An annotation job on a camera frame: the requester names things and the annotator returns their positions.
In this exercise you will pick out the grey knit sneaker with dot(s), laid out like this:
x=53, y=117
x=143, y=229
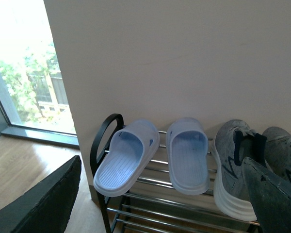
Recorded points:
x=278, y=151
x=235, y=141

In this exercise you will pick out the light blue slide slipper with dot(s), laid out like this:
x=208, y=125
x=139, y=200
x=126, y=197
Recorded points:
x=131, y=149
x=187, y=148

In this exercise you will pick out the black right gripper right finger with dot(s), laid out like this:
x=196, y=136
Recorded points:
x=270, y=196

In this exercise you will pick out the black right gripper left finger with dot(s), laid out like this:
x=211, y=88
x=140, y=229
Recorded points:
x=45, y=208

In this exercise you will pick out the black metal shoe rack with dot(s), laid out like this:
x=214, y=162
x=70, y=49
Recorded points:
x=153, y=205

